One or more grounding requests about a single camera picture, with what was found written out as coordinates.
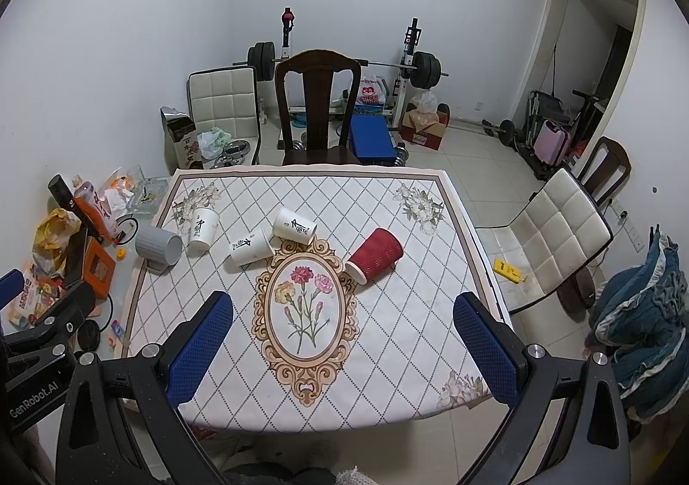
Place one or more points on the blue weight bench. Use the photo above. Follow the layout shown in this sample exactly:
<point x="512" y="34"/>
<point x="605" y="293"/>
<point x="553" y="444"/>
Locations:
<point x="371" y="142"/>

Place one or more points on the white paper cup centre back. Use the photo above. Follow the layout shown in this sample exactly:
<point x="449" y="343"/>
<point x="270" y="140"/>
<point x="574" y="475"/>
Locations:
<point x="289" y="225"/>

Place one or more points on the white paper cup calligraphy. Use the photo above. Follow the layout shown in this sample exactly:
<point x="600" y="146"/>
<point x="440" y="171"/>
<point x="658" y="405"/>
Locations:
<point x="250" y="248"/>

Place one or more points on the dark wooden chair right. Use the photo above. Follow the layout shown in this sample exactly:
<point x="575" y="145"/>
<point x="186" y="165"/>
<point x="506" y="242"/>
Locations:
<point x="606" y="170"/>

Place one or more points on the floral diamond pattern tablecloth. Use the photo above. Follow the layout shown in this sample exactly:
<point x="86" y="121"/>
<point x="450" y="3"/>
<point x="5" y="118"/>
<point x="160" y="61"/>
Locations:
<point x="309" y="348"/>

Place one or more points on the yellow crumpled bag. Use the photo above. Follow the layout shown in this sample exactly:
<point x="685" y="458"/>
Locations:
<point x="51" y="240"/>

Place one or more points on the pink suitcase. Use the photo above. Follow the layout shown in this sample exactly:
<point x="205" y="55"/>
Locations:
<point x="551" y="143"/>

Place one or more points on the red ribbed paper cup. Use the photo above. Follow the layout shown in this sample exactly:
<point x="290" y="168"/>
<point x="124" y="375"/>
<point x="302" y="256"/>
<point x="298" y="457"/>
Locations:
<point x="380" y="251"/>

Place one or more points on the blue denim clothing pile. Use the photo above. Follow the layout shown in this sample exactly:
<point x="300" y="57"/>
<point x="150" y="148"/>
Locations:
<point x="640" y="320"/>

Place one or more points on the white paper cup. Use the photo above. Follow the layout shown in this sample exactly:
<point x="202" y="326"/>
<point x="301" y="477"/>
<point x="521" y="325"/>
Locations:
<point x="289" y="225"/>
<point x="202" y="232"/>

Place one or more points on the cardboard box on floor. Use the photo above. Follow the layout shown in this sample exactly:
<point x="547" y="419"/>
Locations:
<point x="425" y="129"/>

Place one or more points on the glass ashtray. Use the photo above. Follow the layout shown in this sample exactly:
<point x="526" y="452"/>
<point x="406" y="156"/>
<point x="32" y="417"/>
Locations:
<point x="147" y="192"/>

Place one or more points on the orange box on table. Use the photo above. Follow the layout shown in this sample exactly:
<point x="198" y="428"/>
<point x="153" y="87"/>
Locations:
<point x="98" y="268"/>

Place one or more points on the yellow object on chair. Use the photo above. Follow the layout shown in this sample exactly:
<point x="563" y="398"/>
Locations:
<point x="506" y="270"/>

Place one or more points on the dark wooden dining chair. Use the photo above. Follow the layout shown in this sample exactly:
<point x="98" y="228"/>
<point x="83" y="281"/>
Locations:
<point x="317" y="69"/>

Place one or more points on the white padded chair right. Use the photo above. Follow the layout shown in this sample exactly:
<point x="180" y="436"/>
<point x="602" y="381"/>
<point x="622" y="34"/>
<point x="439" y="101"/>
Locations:
<point x="557" y="234"/>

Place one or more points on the white padded chair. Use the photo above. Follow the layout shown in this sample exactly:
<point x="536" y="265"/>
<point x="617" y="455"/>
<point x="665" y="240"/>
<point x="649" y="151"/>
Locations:
<point x="226" y="99"/>
<point x="557" y="234"/>

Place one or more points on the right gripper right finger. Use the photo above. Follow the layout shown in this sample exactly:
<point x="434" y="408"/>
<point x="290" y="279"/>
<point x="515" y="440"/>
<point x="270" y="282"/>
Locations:
<point x="590" y="442"/>

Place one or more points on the barbell with black plates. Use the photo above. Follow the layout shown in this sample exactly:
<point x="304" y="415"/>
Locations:
<point x="424" y="72"/>

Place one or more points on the colourful snack package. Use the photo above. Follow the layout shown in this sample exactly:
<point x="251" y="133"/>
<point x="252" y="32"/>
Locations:
<point x="40" y="292"/>

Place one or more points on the brown gift box bag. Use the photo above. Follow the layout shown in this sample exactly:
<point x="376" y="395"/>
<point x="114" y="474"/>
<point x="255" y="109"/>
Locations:
<point x="180" y="139"/>

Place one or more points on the white padded chair back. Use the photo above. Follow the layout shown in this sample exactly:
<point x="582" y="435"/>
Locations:
<point x="226" y="99"/>

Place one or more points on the grey ribbed mug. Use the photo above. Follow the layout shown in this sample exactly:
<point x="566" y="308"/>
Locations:
<point x="160" y="249"/>

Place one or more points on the white paper cup far left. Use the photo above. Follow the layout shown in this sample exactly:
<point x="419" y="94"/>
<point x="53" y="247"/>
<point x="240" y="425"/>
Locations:
<point x="202" y="232"/>

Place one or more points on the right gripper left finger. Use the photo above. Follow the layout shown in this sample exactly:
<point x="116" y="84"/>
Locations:
<point x="96" y="444"/>

